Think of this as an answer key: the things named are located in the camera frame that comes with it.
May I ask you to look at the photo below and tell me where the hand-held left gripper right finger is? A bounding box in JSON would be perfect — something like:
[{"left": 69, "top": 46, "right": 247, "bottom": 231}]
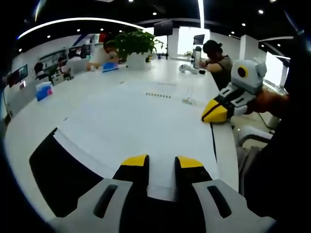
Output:
[{"left": 175, "top": 155, "right": 277, "bottom": 233}]

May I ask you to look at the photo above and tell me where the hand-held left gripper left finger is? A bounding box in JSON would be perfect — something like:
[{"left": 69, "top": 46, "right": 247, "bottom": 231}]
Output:
[{"left": 48, "top": 154, "right": 150, "bottom": 233}]

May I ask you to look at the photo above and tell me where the person's right hand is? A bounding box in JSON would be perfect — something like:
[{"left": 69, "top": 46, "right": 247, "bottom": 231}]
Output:
[{"left": 246, "top": 88, "right": 278, "bottom": 117}]

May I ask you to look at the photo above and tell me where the white office chair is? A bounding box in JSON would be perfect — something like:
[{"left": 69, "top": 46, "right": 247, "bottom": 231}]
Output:
[{"left": 234, "top": 125, "right": 275, "bottom": 146}]

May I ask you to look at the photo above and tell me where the white handheld device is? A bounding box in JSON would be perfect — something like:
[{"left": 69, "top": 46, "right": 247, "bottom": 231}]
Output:
[{"left": 179, "top": 64, "right": 199, "bottom": 75}]

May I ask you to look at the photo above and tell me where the grey thermos bottle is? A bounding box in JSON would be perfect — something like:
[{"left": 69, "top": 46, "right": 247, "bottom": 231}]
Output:
[{"left": 192, "top": 46, "right": 203, "bottom": 69}]

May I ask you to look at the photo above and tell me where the small hanging black monitor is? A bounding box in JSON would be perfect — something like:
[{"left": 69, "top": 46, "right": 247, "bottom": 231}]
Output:
[{"left": 193, "top": 34, "right": 206, "bottom": 46}]

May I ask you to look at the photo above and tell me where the person's black clothing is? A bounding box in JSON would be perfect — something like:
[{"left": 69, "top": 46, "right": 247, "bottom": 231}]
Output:
[{"left": 242, "top": 36, "right": 311, "bottom": 219}]

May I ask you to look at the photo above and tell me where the straight ceiling light strip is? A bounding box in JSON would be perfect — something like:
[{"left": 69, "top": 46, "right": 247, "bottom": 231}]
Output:
[{"left": 198, "top": 0, "right": 206, "bottom": 29}]

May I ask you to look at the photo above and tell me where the large hanging black monitor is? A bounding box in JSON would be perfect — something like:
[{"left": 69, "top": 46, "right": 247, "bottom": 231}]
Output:
[{"left": 154, "top": 19, "right": 173, "bottom": 36}]

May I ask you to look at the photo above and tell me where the green plant in white pot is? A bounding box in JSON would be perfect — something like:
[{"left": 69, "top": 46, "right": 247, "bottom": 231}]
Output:
[{"left": 106, "top": 29, "right": 165, "bottom": 70}]

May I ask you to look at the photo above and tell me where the blue pink tissue box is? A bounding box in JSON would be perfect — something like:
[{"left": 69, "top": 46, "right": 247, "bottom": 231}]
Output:
[
  {"left": 35, "top": 82, "right": 54, "bottom": 102},
  {"left": 102, "top": 61, "right": 120, "bottom": 73}
]

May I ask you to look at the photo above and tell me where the curved ceiling light strip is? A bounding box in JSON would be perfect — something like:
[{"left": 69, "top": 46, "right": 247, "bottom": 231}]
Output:
[{"left": 17, "top": 17, "right": 146, "bottom": 39}]

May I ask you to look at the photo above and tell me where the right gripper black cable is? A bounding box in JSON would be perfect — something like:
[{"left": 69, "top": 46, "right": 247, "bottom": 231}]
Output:
[{"left": 257, "top": 113, "right": 272, "bottom": 129}]

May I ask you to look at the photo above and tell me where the wall-mounted screen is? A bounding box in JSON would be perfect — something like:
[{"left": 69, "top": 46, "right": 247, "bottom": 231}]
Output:
[{"left": 8, "top": 63, "right": 28, "bottom": 88}]

